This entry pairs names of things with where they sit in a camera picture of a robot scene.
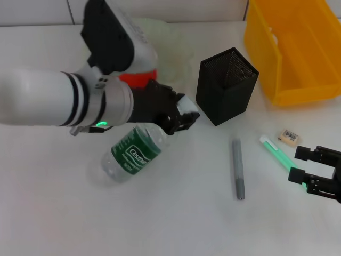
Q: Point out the beige eraser with barcode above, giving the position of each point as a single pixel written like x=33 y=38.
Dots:
x=288 y=136

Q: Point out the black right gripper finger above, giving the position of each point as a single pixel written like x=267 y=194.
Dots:
x=302 y=153
x=297 y=175

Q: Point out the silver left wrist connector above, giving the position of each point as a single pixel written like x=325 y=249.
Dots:
x=74 y=130

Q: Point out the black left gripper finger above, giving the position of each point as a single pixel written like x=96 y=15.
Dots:
x=178 y=122
x=178 y=97

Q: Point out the yellow plastic bin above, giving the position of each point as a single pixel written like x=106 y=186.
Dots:
x=298 y=58

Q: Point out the clear green-label water bottle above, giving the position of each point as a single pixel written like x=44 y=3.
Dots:
x=133 y=157

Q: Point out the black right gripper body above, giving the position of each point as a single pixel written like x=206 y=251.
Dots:
x=337 y=170

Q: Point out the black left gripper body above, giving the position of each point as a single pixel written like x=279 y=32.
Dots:
x=149 y=104

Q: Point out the red-orange toy orange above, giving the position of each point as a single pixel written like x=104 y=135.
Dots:
x=138 y=78

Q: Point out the pale green glass bowl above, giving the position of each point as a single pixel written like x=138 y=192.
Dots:
x=173 y=48

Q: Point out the black mesh pen holder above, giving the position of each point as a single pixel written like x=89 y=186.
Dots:
x=223 y=101

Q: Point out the grey pen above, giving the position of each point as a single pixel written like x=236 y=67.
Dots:
x=238 y=168

